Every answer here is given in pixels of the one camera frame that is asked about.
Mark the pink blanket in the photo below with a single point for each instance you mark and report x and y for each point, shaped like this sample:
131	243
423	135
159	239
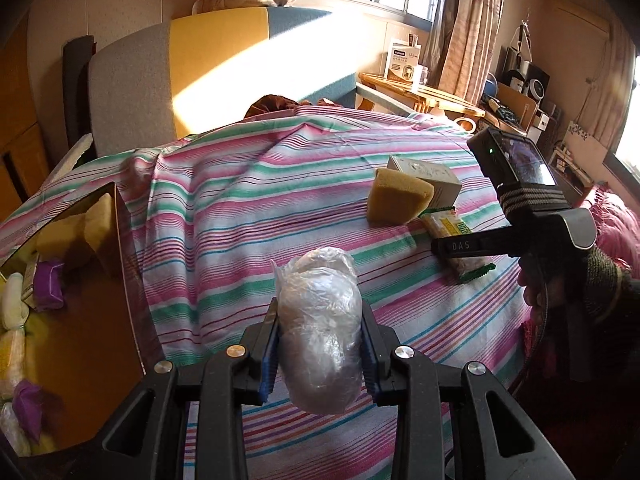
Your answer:
617	230

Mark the yellow wedge sponge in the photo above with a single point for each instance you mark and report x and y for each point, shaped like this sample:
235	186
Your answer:
395	200

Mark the long yellow sponge block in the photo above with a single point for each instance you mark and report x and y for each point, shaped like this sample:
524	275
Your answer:
70	240

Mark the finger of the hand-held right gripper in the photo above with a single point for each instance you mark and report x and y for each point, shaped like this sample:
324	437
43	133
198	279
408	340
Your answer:
465	246

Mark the person's right hand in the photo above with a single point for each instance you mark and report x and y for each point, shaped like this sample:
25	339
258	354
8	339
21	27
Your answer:
605	285

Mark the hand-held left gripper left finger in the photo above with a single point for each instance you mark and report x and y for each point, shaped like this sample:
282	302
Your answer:
270	355

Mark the white printed carton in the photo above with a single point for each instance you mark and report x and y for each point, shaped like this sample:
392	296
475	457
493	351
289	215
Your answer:
402	60

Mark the brown cloth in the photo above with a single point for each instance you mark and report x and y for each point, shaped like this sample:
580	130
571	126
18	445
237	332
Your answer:
270	105

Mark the green yellow cracker packet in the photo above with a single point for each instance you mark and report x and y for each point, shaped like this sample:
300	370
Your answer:
445	222

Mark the striped pink green sheet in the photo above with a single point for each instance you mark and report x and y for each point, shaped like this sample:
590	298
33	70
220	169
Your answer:
250	210

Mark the pale cream soft bundle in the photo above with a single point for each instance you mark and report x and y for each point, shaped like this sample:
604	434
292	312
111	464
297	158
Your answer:
12	302

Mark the black chair frame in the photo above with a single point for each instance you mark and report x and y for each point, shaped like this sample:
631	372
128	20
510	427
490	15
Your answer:
77	90

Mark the white metal rail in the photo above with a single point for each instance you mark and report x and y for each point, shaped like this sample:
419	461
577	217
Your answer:
385	100

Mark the black stereo speaker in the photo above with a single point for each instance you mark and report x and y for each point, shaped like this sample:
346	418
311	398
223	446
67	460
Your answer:
530	77

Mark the wooden side table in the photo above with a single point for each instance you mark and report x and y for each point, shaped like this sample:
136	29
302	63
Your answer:
430	97

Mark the dark red storage box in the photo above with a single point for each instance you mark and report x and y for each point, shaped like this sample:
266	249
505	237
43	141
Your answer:
100	335

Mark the white plastic bundle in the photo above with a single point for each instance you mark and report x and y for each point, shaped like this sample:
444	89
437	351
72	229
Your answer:
15	430

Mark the white mug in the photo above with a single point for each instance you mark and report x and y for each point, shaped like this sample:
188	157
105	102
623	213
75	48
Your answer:
462	124

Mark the beige patterned curtain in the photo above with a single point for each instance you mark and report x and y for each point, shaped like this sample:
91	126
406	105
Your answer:
467	35

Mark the wooden cabinet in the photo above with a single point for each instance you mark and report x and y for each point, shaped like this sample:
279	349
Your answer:
20	110

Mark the small green white box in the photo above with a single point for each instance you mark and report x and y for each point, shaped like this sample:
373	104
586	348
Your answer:
31	282

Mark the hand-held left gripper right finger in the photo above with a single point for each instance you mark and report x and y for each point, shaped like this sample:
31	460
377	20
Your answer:
371	360

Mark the purple snack packet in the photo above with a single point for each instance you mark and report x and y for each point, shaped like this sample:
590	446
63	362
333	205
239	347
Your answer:
50	285
30	405

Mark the cardboard box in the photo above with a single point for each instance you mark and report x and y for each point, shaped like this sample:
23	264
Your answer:
515	105

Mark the clear plastic bag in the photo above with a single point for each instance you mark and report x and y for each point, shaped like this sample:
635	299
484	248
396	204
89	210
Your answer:
320	330

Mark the large beige medicine box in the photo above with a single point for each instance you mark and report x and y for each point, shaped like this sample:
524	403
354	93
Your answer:
425	170

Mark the wall air conditioner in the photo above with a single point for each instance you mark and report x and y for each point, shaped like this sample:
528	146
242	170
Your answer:
580	17

